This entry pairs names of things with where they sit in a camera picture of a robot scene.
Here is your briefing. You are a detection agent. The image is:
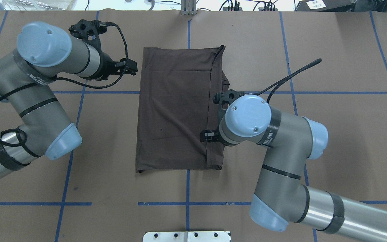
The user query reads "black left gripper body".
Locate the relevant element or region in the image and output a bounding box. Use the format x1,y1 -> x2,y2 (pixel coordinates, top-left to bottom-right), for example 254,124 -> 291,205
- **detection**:
69,19 -> 117,81

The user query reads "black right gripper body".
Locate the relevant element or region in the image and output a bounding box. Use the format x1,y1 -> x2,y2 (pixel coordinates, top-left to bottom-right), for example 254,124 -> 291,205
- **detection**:
213,89 -> 246,115

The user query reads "dark brown t-shirt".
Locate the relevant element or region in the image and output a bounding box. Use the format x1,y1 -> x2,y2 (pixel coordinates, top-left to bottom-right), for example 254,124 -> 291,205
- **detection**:
135,45 -> 230,173

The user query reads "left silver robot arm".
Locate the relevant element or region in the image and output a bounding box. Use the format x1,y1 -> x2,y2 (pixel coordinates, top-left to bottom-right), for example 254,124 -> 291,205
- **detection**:
0,19 -> 138,179

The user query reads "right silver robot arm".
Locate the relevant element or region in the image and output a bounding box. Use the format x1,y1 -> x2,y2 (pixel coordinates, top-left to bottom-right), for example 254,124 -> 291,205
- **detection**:
200,89 -> 387,242

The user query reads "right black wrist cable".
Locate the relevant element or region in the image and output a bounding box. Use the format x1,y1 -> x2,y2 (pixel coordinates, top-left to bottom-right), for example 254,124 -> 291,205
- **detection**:
256,58 -> 323,103

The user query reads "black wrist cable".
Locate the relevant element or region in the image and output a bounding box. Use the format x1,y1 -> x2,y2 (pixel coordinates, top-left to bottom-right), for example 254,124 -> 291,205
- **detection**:
0,22 -> 129,148
256,58 -> 323,103

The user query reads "white camera mast base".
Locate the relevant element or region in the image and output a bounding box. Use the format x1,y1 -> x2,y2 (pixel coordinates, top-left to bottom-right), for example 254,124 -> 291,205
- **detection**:
142,231 -> 231,242

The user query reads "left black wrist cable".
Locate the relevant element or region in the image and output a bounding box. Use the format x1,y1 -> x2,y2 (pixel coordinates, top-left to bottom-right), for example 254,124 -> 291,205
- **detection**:
0,22 -> 129,148

